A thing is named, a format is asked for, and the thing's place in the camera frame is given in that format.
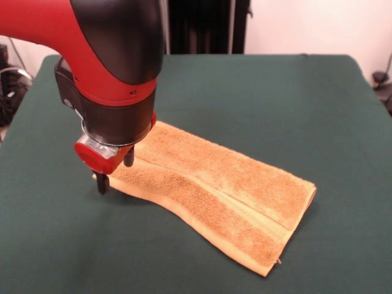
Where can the dark green table cloth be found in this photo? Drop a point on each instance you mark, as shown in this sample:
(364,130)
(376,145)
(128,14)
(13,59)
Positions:
(245,92)

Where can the orange terry towel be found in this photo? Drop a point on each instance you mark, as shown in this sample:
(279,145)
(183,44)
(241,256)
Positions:
(229,190)

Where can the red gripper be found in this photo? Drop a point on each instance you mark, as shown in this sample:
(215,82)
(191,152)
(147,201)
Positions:
(95,160)

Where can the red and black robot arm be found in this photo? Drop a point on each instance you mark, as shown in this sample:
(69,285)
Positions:
(92,46)

